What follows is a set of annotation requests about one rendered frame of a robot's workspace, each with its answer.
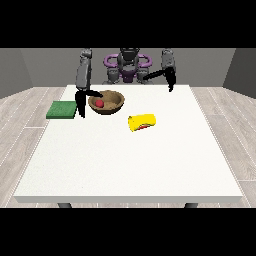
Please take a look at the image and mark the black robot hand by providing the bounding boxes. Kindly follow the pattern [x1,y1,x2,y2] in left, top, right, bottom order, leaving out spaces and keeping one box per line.
[74,87,104,119]
[142,66,177,93]

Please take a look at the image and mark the green square pad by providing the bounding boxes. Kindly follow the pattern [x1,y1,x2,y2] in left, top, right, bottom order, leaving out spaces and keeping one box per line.
[45,100,78,120]

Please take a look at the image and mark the brown wooden bowl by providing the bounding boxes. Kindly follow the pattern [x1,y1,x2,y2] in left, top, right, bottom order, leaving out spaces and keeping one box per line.
[87,89,126,116]

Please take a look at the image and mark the grey robot trunk purple rings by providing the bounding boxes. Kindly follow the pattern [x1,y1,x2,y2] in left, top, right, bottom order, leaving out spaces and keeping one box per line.
[101,48,155,86]

